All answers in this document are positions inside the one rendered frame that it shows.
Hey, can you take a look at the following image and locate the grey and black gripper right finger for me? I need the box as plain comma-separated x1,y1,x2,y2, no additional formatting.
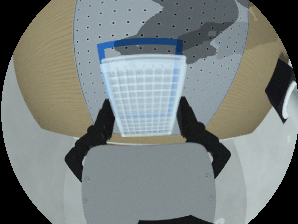
176,97,231,179

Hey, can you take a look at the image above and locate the blue tape outline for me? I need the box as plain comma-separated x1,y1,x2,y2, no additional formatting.
97,38,183,63

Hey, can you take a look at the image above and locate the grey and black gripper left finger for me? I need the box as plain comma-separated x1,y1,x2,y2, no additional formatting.
65,99,115,182

